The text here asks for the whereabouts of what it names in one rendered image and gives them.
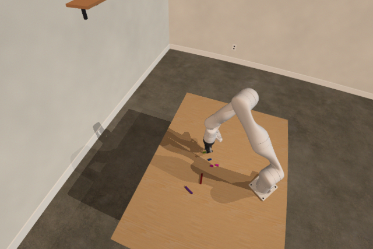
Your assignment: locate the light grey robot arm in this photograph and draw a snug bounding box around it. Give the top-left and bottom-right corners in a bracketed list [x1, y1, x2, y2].
[203, 88, 284, 194]

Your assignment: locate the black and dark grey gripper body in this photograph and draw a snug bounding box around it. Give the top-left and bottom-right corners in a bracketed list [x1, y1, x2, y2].
[203, 139, 214, 149]

